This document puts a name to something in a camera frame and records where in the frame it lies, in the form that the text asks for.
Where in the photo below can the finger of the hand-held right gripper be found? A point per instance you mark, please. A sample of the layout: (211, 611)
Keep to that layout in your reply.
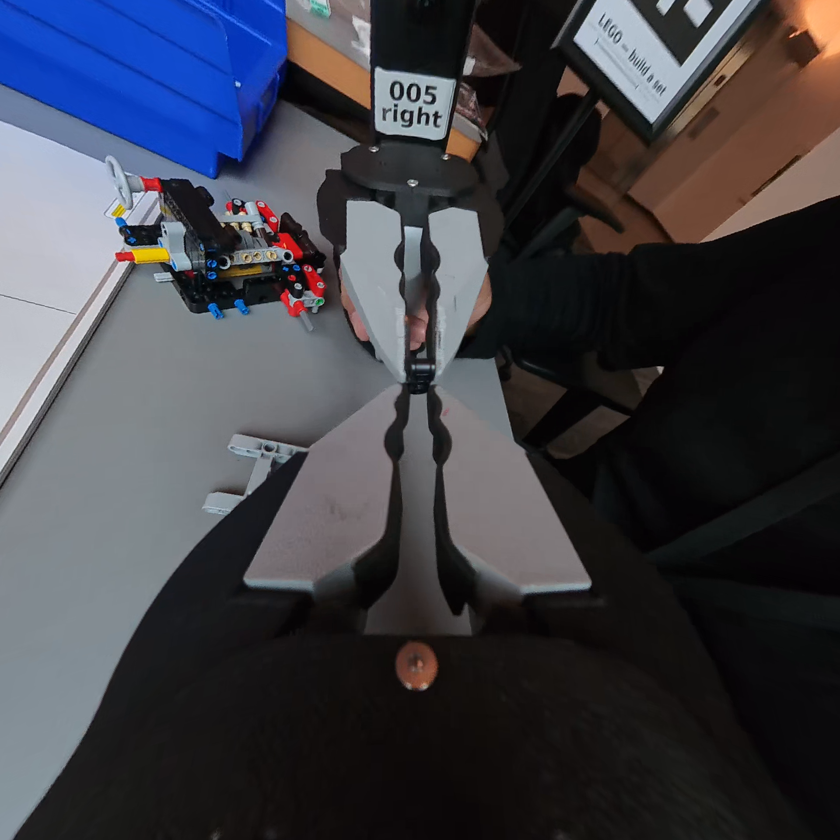
(459, 262)
(371, 262)

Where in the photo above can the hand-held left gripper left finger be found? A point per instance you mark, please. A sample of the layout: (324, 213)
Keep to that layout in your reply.
(328, 512)

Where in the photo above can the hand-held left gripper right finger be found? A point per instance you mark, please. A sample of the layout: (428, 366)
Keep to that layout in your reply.
(505, 518)

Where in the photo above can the grey lego frame assembly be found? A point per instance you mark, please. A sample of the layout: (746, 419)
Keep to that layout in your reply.
(262, 449)

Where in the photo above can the small black lego connector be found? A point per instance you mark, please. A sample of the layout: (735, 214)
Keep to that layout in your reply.
(420, 373)

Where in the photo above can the person's right forearm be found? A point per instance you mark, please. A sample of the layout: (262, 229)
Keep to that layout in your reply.
(623, 302)

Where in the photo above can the partly built lego model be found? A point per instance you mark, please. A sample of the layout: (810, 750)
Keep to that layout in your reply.
(197, 216)

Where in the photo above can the lego instruction booklet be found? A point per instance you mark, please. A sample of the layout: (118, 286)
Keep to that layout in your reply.
(46, 262)

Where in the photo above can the person's right hand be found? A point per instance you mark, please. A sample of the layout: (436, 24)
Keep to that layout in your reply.
(358, 321)

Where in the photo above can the black office chair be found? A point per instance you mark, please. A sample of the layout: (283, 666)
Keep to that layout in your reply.
(577, 403)

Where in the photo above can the framed paper sign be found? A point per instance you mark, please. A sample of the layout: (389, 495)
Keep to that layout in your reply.
(630, 59)

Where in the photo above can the person's dark clothing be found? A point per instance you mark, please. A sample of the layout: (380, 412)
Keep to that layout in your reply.
(754, 492)

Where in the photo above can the blue plastic storage bin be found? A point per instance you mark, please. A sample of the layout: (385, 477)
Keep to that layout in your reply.
(131, 65)

